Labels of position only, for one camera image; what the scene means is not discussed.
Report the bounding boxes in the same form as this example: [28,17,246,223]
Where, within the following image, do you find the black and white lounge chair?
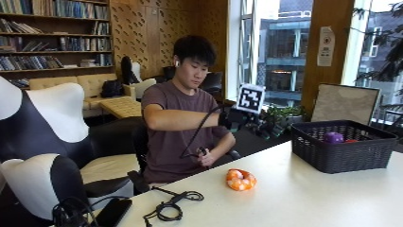
[120,56,157,100]

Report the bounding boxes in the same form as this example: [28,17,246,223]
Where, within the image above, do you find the black glove cable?
[178,105,228,161]

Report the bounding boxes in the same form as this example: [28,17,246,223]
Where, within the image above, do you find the black backpack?
[100,79,125,98]

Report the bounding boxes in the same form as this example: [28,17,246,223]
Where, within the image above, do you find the white cube with black markers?
[236,82,268,115]

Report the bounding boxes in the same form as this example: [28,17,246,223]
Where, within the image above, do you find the black office chair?
[128,124,242,194]

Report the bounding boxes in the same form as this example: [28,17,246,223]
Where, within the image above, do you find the tree outside window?
[351,2,403,83]

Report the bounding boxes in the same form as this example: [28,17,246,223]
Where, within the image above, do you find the yellow tufted ottoman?
[100,96,144,120]

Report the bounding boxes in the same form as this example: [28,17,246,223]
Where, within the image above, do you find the framed beige board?
[310,82,382,127]

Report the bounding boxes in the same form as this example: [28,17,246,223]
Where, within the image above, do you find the black woven plastic basket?
[290,119,399,175]

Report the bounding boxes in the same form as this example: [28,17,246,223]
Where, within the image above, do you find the black smartphone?
[91,198,133,227]

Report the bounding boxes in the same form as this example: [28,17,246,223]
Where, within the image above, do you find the wooden bookshelf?
[0,0,116,90]

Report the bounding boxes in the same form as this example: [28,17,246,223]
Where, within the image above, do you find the orange and white soft toy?
[225,168,258,192]

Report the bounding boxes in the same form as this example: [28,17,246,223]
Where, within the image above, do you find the large black and white armchair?
[0,75,147,202]

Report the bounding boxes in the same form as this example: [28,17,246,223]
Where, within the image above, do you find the white wall notice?
[317,26,337,67]

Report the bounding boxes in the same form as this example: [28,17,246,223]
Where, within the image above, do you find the purple toy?
[322,131,345,145]

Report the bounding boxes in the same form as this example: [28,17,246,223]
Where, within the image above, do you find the small black and white armchair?
[0,152,92,227]

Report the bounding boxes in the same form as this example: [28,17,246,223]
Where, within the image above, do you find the black coiled cable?
[143,185,205,227]

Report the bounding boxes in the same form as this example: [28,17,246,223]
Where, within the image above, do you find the black cable bundle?
[51,196,128,227]

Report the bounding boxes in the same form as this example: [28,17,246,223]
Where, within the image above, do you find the green potted plant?
[262,104,308,128]

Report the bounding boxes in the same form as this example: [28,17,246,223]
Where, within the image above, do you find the yellow tufted sofa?
[28,73,139,118]

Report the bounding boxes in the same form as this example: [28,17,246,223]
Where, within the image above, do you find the the person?
[140,34,237,187]

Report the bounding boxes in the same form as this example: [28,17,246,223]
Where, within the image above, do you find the rows of books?
[0,0,115,89]

